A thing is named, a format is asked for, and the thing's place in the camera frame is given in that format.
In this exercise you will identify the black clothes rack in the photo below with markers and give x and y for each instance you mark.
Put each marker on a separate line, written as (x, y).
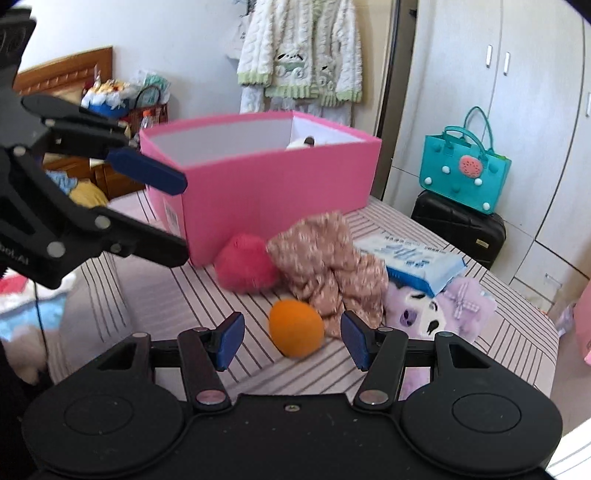
(395, 88)

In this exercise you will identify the black suitcase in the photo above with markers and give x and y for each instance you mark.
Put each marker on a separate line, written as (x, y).
(478, 235)

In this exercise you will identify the grey three-door wardrobe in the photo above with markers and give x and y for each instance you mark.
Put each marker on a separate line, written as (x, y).
(518, 70)

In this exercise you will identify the floral pink cloth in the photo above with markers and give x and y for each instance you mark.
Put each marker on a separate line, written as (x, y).
(323, 268)

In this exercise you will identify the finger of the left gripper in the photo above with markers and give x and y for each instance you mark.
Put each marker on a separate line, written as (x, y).
(72, 130)
(129, 235)

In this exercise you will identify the white round plush toy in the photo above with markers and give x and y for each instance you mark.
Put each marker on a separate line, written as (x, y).
(301, 143)

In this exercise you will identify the striped table cloth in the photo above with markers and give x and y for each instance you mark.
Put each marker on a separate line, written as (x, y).
(114, 297)

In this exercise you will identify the teal felt handbag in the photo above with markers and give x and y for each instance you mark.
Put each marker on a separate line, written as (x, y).
(458, 166)

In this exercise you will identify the purple plush toy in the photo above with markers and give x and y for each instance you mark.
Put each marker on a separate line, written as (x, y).
(463, 307)

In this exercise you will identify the pink paper bag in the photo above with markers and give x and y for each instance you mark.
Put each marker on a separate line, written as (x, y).
(582, 323)

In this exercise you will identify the orange sponge egg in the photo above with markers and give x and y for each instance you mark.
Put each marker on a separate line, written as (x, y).
(295, 328)

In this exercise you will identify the blue wet wipes pack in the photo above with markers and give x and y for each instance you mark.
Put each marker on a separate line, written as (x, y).
(413, 264)

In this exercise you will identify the pink storage box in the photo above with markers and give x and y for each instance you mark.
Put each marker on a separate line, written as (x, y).
(241, 179)

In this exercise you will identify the red fluffy pouch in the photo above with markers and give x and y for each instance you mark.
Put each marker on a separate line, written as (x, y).
(243, 265)

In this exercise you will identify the red mesh basket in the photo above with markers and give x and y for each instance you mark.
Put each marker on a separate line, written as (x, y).
(147, 109)

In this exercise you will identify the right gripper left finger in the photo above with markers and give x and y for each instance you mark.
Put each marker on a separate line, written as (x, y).
(125, 408)

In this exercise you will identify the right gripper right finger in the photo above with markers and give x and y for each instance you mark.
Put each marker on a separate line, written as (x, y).
(455, 405)

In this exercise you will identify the white tote bag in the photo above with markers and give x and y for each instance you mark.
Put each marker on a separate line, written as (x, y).
(236, 38)

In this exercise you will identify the white fluffy robe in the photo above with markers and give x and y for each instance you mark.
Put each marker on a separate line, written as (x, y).
(303, 56)

